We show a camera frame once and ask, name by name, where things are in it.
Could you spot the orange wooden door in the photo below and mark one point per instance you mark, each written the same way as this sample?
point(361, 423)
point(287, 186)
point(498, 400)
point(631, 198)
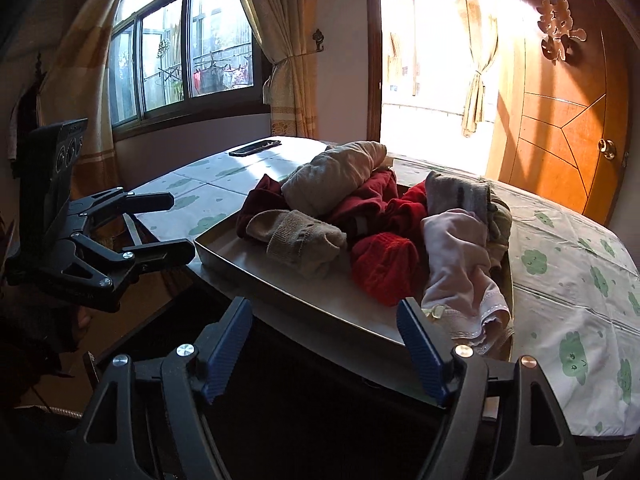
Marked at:
point(560, 160)

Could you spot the dark wooden dresser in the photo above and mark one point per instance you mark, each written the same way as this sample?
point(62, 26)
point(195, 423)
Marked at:
point(310, 410)

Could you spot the hanging laundry outside window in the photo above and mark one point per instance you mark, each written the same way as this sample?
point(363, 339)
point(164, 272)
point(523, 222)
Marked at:
point(220, 77)

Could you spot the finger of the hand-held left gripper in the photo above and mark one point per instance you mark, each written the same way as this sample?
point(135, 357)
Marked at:
point(165, 252)
point(145, 201)

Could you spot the wooden door frame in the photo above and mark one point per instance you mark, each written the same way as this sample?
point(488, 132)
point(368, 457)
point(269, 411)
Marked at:
point(372, 60)

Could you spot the cut-out door ornament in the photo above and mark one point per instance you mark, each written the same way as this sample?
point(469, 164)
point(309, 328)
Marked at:
point(557, 25)

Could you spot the black phone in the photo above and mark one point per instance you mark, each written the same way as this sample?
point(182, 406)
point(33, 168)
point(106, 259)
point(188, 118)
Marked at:
point(255, 147)

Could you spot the pink underwear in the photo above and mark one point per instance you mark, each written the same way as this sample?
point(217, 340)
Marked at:
point(455, 270)

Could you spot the round metal door knob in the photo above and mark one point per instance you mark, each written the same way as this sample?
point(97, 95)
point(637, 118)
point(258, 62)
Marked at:
point(607, 148)

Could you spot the cloud print tablecloth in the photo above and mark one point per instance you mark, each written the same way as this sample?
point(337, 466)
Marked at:
point(565, 280)

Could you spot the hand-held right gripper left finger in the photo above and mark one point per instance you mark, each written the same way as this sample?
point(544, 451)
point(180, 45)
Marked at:
point(227, 350)

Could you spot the red labelled underwear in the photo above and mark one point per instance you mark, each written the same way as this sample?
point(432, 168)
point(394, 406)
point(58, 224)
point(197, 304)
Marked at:
point(370, 200)

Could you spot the dark framed window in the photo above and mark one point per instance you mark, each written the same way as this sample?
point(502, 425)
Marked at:
point(165, 60)

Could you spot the shallow cardboard tray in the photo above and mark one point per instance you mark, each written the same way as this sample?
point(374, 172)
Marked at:
point(310, 305)

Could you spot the grey sock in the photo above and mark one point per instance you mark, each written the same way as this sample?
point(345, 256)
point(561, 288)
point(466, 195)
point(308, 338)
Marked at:
point(457, 195)

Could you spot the tied balcony curtain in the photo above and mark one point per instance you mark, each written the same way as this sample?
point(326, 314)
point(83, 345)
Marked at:
point(475, 100)

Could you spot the person's left forearm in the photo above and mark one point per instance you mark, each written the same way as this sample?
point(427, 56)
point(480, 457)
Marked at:
point(35, 335)

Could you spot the beige ribbed underwear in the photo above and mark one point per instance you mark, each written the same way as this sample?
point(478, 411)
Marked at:
point(295, 240)

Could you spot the cream sock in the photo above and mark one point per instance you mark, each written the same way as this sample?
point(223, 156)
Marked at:
point(335, 175)

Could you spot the coat rack with dark clothes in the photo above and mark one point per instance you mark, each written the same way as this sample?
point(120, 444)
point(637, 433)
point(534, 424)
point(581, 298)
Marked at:
point(27, 120)

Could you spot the metal curtain tieback hook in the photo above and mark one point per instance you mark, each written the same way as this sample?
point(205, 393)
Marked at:
point(318, 37)

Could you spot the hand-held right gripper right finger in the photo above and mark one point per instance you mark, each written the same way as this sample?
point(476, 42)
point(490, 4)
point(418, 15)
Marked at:
point(422, 355)

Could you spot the yellow checked curtain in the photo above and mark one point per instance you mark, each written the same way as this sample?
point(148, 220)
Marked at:
point(85, 85)
point(290, 85)

